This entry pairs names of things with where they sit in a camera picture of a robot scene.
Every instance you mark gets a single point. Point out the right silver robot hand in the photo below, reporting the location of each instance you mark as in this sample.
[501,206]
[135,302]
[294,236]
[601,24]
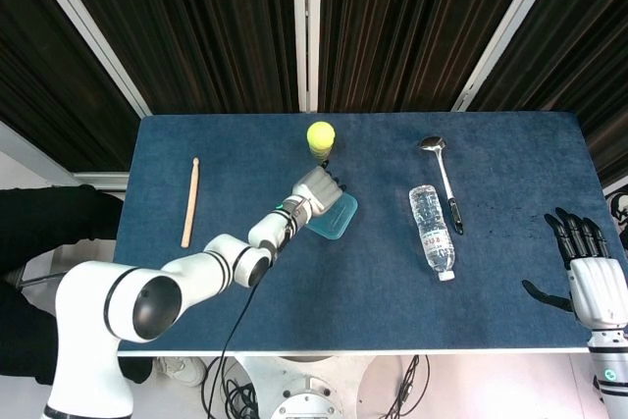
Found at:
[596,286]

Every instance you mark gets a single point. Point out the light blue plastic container lid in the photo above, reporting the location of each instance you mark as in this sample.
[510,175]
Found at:
[338,220]

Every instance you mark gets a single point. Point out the light wooden stick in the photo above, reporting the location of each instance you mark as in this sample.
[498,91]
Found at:
[191,203]

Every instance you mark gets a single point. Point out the clear plastic water bottle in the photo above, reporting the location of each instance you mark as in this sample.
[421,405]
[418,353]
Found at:
[432,227]

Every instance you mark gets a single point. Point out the black white printed sign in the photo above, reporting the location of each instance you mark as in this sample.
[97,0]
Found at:
[619,213]

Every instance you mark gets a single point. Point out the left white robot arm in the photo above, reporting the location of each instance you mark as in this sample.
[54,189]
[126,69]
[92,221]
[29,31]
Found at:
[147,301]

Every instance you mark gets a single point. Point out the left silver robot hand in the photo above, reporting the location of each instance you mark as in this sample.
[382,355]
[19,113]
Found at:
[319,191]

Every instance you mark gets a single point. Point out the clear plastic container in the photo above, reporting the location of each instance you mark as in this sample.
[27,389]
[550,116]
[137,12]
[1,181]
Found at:
[326,238]

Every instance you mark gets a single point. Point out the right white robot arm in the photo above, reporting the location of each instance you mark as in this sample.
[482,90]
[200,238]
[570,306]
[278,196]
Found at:
[611,375]

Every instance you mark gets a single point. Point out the yellow-green tennis ball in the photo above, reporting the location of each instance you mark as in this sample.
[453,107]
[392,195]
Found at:
[320,134]

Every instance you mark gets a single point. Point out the white frame post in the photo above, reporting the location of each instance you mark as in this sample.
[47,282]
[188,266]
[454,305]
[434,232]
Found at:
[306,26]
[83,31]
[510,26]

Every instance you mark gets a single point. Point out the white table frame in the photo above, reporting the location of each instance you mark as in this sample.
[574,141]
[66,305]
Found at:
[392,353]

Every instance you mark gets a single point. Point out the blue velvet table cloth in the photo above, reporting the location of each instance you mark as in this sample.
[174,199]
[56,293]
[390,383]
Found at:
[368,301]

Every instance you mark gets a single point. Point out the dark pleated curtain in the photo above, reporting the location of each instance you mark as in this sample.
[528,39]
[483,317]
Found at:
[196,21]
[417,21]
[589,46]
[39,70]

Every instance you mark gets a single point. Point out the white sneaker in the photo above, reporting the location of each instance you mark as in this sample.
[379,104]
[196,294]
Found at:
[181,371]

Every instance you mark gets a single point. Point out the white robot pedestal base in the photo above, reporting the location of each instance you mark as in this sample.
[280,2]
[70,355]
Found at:
[309,389]

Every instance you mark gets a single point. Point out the person in black clothes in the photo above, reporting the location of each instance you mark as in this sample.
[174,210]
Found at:
[29,227]

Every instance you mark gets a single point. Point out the white frame rail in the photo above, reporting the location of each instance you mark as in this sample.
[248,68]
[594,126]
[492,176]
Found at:
[39,154]

